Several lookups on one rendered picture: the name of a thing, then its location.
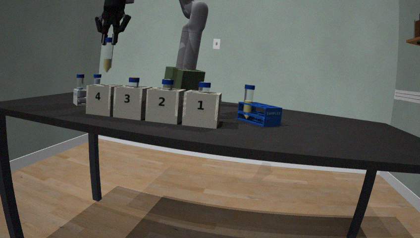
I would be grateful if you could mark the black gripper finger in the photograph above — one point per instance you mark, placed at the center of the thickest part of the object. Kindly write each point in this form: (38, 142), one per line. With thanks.
(117, 28)
(102, 28)

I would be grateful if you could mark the blue tube rack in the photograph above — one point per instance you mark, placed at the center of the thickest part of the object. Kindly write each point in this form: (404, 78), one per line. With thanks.
(271, 116)

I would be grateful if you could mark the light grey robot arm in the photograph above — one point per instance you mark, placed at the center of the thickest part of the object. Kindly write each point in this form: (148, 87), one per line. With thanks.
(197, 13)

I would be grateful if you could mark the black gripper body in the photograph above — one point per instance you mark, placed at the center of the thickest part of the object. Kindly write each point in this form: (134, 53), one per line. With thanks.
(114, 6)

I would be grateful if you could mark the white tube rack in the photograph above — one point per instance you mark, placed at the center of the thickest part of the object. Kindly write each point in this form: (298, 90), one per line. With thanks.
(76, 98)

